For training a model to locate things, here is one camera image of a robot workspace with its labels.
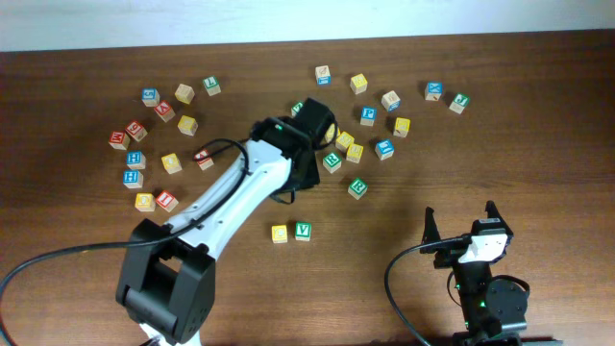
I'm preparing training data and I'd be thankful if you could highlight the orange sided plain block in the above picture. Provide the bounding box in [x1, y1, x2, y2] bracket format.
[381, 90, 401, 112]

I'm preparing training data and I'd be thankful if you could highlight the blue H block far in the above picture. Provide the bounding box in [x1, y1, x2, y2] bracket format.
[126, 151, 146, 170]

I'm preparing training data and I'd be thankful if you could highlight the green L letter block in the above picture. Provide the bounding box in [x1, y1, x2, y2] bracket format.
[203, 76, 221, 96]

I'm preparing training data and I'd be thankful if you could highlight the red I letter block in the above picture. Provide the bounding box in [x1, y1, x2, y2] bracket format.
[156, 190, 179, 212]

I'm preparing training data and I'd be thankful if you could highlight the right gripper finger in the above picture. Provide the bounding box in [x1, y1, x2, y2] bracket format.
[485, 200, 501, 219]
[422, 207, 441, 244]

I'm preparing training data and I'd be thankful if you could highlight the red M letter block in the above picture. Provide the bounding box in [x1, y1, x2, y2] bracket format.
[109, 131, 130, 150]

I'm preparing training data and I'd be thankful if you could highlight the yellow Q letter block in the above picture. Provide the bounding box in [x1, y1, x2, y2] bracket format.
[135, 193, 157, 212]

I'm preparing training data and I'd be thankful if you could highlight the yellow block right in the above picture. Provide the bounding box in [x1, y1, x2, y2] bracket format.
[393, 117, 411, 137]

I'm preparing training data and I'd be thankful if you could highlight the green Z letter block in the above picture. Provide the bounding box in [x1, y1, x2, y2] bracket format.
[291, 102, 304, 117]

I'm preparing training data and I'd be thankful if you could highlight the yellow O letter block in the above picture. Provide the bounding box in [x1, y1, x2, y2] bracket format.
[161, 153, 183, 174]

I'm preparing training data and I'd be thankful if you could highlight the blue X letter block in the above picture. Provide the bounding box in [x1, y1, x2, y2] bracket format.
[425, 82, 443, 101]

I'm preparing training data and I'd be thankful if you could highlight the red 9 number block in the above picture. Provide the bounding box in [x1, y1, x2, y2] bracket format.
[125, 120, 148, 142]

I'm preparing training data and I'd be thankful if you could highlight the yellow block cluster lower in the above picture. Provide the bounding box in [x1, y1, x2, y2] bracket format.
[346, 143, 364, 163]

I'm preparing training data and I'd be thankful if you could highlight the blue sided top block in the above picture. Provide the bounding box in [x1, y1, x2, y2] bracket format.
[315, 65, 332, 86]

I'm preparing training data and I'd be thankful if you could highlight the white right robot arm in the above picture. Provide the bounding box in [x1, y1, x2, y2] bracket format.
[422, 201, 530, 346]

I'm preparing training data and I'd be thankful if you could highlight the yellow block cluster middle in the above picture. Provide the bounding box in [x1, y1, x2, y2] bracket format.
[335, 132, 355, 153]

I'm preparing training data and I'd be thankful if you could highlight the yellow C letter block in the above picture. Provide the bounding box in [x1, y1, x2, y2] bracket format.
[271, 225, 288, 244]

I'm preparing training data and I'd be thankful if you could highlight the blue E letter block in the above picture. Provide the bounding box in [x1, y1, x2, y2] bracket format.
[375, 139, 395, 161]

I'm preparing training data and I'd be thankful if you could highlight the red A block far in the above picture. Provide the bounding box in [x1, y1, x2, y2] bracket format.
[154, 100, 176, 122]

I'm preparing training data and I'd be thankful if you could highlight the yellow sided plain block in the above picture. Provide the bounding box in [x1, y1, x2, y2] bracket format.
[175, 84, 195, 105]

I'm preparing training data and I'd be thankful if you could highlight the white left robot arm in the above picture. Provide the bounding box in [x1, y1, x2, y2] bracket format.
[115, 98, 336, 345]

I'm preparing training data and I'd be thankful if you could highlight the blue H block near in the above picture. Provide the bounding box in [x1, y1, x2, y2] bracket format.
[122, 170, 144, 188]

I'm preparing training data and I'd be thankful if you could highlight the green J letter block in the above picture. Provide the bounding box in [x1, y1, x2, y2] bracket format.
[449, 93, 471, 114]

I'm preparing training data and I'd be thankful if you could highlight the yellow block cluster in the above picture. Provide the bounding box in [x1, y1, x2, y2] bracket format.
[346, 143, 364, 163]
[178, 115, 198, 136]
[325, 123, 340, 144]
[335, 132, 355, 153]

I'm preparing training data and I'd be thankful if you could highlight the red A letter block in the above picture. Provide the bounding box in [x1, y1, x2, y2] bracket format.
[193, 149, 214, 171]

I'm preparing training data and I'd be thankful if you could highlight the blue P letter block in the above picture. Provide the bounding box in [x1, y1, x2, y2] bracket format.
[359, 107, 377, 127]

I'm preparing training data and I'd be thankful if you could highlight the blue h block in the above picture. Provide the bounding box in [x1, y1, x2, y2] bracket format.
[126, 151, 146, 170]
[122, 170, 144, 188]

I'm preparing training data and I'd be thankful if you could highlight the green r block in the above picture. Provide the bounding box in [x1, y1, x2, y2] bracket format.
[323, 152, 342, 174]
[348, 178, 368, 200]

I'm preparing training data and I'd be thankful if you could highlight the blue 5 number block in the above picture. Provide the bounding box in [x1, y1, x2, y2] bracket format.
[141, 87, 160, 108]

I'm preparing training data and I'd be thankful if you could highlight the yellow block far top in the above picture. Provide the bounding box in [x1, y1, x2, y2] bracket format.
[350, 73, 368, 94]

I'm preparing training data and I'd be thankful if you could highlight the green V letter block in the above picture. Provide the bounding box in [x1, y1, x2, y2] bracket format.
[295, 222, 312, 241]

